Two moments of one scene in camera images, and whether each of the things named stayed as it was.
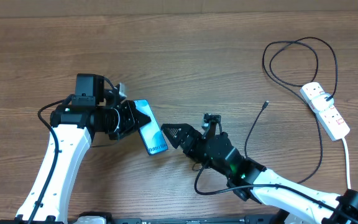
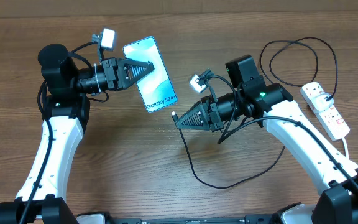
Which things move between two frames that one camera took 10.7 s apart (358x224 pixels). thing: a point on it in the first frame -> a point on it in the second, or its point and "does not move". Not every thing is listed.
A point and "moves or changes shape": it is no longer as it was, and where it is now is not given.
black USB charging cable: x=291 y=42 moves or changes shape
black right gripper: x=187 y=132 -> x=215 y=122
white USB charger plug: x=319 y=102 does not move
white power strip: x=334 y=122 does not move
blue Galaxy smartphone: x=153 y=137 -> x=155 y=89
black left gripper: x=133 y=117 -> x=110 y=64
